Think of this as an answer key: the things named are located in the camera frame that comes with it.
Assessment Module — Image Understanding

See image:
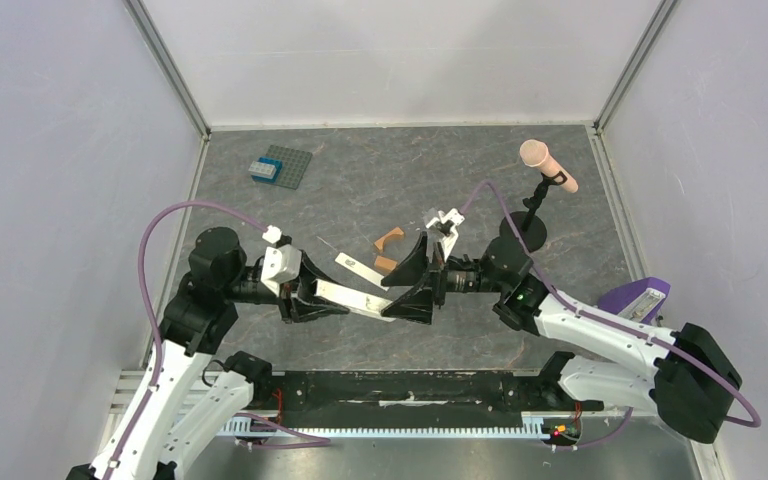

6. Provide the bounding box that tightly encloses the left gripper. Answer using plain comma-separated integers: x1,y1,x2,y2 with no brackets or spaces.
224,247,351,322

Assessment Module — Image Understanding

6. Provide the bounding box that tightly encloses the white remote battery cover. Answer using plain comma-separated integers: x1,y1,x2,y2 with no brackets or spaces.
335,252,389,291

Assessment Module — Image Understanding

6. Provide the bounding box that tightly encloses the white remote control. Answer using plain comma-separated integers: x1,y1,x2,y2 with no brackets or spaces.
315,280,394,322

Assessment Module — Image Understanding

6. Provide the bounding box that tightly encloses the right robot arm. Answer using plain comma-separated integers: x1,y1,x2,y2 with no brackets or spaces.
382,234,742,444

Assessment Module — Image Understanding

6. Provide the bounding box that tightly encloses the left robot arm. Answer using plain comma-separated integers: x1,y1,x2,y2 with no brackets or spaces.
67,227,349,479

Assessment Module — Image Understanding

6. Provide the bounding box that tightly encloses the rectangular wooden block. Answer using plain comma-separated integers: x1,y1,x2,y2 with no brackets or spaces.
374,256,398,274

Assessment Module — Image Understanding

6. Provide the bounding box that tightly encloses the arched wooden block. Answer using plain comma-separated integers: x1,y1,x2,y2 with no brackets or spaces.
373,227,405,253

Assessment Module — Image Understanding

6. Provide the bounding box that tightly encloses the blue grey lego brick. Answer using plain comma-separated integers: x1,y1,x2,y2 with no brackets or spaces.
248,157,283,184

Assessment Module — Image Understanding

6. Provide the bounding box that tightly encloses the grey lego baseplate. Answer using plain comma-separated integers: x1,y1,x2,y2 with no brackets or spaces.
266,145,313,190

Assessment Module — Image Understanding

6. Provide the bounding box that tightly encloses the black microphone stand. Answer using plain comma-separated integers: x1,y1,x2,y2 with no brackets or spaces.
499,173,567,252

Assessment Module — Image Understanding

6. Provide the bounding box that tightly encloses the pink microphone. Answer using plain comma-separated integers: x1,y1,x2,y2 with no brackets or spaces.
519,139,579,193

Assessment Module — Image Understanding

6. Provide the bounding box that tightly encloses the purple plastic object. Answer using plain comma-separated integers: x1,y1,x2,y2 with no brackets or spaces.
597,277,671,325

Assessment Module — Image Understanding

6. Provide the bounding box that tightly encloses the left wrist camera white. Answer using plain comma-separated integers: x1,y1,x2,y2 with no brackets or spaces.
260,244,302,297

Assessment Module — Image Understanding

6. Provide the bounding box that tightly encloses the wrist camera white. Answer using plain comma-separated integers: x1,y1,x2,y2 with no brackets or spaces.
260,244,302,297
423,208,465,260

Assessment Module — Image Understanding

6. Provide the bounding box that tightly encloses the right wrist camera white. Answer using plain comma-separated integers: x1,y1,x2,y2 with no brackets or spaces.
423,208,465,260

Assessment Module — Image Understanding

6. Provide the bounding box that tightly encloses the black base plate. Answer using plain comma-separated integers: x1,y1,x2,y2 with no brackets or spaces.
248,370,604,429

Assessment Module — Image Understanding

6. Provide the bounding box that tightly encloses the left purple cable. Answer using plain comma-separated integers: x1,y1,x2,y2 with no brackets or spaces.
99,200,283,480

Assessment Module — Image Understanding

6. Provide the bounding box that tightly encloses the purple cable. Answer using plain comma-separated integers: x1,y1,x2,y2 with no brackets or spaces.
99,200,283,480
458,180,762,429

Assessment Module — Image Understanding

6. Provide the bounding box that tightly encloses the white cable duct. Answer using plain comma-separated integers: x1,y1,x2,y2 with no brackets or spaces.
216,416,552,441

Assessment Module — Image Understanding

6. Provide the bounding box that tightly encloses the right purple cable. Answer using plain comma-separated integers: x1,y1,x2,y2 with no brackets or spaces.
458,180,762,429

